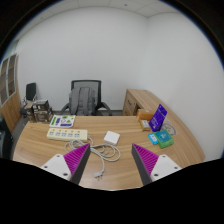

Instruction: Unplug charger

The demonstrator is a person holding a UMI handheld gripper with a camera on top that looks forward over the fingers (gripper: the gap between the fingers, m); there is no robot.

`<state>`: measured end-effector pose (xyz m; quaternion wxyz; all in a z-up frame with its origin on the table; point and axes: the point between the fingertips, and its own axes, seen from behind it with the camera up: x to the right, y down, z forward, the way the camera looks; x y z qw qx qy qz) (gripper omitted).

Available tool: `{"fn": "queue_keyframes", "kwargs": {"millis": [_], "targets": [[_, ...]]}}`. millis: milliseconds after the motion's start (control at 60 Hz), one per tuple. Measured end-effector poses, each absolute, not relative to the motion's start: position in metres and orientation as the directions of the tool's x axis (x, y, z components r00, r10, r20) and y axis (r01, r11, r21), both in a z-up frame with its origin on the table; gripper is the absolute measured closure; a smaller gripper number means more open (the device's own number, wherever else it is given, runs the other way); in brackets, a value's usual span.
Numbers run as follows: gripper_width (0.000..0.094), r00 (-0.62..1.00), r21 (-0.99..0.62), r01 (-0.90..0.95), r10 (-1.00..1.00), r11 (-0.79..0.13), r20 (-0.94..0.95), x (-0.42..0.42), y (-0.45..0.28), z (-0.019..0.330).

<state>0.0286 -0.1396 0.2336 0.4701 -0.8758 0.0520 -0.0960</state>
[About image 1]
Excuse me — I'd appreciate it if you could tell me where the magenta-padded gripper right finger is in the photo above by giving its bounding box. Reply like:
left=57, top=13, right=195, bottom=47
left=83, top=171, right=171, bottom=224
left=131, top=143, right=183, bottom=187

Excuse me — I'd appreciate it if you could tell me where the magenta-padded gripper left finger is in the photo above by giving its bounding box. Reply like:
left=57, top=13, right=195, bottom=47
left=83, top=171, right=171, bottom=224
left=40, top=143, right=92, bottom=186

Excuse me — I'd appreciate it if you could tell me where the white charger block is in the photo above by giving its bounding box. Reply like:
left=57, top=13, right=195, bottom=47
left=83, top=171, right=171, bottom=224
left=103, top=130, right=121, bottom=147

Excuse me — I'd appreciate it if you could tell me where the green box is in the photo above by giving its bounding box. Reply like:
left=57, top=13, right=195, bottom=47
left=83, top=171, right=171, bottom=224
left=154, top=129, right=175, bottom=150

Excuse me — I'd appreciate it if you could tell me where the small blue box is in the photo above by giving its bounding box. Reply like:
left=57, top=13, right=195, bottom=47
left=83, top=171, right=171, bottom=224
left=147, top=132, right=160, bottom=146

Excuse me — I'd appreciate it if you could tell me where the cream power strip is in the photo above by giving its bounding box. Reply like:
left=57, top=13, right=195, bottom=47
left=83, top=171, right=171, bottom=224
left=46, top=127, right=89, bottom=142

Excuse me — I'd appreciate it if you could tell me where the small tan box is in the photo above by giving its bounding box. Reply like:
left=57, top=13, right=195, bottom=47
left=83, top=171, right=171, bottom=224
left=138, top=119, right=152, bottom=132

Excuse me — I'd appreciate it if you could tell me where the white printed sticker sheet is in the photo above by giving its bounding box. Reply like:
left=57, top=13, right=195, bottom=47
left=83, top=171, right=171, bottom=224
left=48, top=114, right=77, bottom=129

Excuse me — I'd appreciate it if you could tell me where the purple package card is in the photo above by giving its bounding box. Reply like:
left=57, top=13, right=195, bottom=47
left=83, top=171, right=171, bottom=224
left=148, top=103, right=169, bottom=133

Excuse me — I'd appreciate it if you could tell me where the orange box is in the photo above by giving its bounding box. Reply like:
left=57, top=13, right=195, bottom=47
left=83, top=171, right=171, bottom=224
left=136, top=109, right=155, bottom=122

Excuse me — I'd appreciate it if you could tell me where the grey backpack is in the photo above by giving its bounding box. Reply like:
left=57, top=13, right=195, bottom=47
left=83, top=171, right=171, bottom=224
left=68, top=86, right=97, bottom=117

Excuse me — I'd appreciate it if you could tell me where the wooden drawer side desk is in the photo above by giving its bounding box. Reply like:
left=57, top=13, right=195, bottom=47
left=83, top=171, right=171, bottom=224
left=122, top=88, right=168, bottom=118

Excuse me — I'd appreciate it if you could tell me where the wooden shelf unit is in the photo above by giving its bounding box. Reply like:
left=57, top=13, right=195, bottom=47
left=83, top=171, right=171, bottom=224
left=0, top=53, right=22, bottom=133

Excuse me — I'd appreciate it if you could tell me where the black mesh office chair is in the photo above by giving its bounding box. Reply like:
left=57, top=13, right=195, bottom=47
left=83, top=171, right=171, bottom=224
left=59, top=79, right=114, bottom=117

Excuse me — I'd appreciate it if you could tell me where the white power strip cable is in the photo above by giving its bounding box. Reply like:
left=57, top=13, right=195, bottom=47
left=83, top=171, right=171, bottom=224
left=64, top=134, right=122, bottom=181

